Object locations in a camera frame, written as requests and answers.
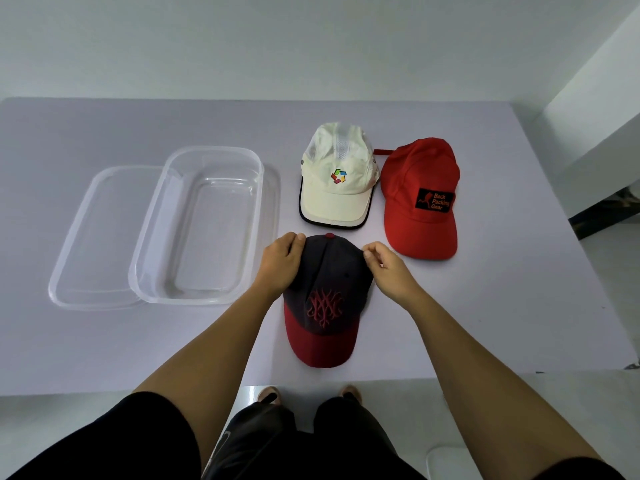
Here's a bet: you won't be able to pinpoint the person's right hand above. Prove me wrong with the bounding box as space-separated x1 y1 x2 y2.
362 241 426 311

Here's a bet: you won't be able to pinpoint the person's left hand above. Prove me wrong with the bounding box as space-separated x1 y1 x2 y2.
253 232 307 301

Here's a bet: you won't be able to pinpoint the black and red cap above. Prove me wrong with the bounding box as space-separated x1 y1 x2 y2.
283 233 375 369

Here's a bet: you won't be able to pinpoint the red cap with patch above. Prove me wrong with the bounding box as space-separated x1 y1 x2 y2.
373 137 461 261

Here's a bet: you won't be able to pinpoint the clear plastic box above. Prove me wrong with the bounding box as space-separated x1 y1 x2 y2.
128 146 269 305

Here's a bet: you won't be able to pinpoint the white cap with logo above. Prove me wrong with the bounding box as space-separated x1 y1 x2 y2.
298 122 381 231

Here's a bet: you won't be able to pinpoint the clear plastic lid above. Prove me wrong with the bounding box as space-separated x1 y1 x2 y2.
48 165 166 311

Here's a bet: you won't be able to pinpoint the person's right forearm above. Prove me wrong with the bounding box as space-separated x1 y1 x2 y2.
407 299 601 480

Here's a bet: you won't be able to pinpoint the person's left forearm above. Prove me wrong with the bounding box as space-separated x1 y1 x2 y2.
132 289 281 465

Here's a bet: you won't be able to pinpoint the person's black trousers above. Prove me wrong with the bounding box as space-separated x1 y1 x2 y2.
202 397 426 480

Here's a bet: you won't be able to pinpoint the person's black left sleeve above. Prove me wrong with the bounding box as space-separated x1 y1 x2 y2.
5 392 203 480

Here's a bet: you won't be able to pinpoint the person's black sleeve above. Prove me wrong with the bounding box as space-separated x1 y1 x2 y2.
532 457 626 480
5 392 203 480

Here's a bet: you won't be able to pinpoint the person's black right sleeve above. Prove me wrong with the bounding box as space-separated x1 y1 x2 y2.
532 457 626 480

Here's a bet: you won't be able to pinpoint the black object on floor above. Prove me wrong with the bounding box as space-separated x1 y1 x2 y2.
569 182 640 241

